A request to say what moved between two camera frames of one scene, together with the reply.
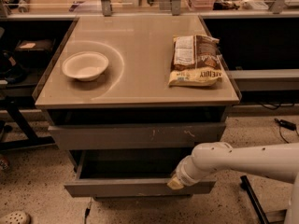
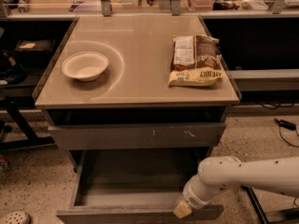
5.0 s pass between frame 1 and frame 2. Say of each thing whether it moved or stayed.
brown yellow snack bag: stayed
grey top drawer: stayed
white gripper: moved
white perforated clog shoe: stayed
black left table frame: stayed
